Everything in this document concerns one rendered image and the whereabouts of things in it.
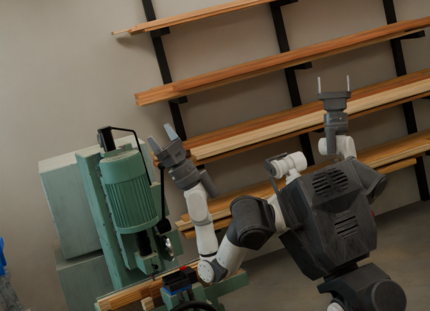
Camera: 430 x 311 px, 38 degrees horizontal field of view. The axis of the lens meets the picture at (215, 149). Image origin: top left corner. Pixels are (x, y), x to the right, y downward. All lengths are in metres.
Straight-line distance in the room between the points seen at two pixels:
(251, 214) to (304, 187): 0.19
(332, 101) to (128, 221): 0.94
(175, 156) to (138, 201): 0.50
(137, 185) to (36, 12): 2.54
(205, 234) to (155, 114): 2.84
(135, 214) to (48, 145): 2.38
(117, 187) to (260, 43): 2.85
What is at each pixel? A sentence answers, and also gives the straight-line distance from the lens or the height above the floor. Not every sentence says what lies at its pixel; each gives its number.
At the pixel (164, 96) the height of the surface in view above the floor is 1.53.
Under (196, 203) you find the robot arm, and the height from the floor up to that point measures 1.37.
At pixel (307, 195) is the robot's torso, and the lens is 1.91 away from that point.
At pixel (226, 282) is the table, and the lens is 2.70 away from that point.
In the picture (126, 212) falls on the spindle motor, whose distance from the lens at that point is 2.58.
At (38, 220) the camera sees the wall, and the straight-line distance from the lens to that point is 4.97.
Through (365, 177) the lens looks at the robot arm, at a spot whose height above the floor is 1.31.
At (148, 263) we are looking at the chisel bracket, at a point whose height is 1.05.
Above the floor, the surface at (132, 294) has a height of 0.93.
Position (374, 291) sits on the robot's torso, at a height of 1.08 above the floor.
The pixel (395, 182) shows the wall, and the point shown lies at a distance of 5.81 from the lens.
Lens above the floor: 1.91
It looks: 11 degrees down
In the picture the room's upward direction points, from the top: 14 degrees counter-clockwise
